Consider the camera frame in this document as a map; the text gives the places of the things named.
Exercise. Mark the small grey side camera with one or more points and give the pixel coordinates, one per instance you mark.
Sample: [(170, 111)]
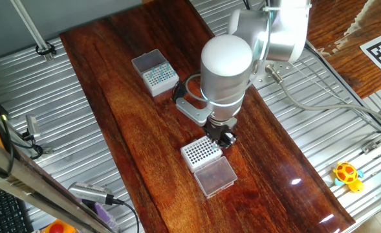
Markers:
[(32, 124)]

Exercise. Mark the black keyboard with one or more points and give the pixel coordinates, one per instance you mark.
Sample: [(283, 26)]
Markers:
[(2, 213)]

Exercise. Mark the aluminium bar with bracket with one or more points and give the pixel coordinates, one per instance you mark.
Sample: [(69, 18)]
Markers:
[(368, 148)]

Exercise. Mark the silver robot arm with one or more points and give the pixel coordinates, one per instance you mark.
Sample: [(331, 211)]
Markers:
[(225, 64)]

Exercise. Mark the yellow orange turtle toy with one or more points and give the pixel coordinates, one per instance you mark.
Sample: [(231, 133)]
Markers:
[(347, 174)]

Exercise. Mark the brown wooden board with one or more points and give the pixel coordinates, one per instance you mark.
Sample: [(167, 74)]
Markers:
[(339, 64)]

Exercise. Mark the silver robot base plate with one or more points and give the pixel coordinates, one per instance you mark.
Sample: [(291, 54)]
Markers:
[(285, 69)]

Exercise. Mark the side camera mount arm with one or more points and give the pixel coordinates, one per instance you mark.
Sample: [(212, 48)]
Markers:
[(48, 150)]

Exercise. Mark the aluminium frame beam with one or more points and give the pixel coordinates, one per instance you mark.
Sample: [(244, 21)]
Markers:
[(31, 189)]

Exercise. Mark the white tip rack clear lid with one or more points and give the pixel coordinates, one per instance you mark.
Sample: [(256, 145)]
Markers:
[(201, 155), (164, 89)]

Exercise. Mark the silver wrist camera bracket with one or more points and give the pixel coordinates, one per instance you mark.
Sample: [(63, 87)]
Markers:
[(193, 113)]

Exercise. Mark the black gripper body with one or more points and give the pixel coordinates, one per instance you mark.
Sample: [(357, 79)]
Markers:
[(217, 132)]

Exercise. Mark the silver stand rod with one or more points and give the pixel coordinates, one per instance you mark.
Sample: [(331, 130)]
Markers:
[(31, 30)]

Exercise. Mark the silver depth camera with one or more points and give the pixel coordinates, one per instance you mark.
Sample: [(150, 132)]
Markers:
[(90, 193)]

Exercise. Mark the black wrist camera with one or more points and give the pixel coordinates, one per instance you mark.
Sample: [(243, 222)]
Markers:
[(178, 92)]

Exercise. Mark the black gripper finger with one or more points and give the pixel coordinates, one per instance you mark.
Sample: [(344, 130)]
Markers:
[(230, 139), (217, 143)]

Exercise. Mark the dark red wooden board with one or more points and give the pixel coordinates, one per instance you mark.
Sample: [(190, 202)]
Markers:
[(164, 145)]

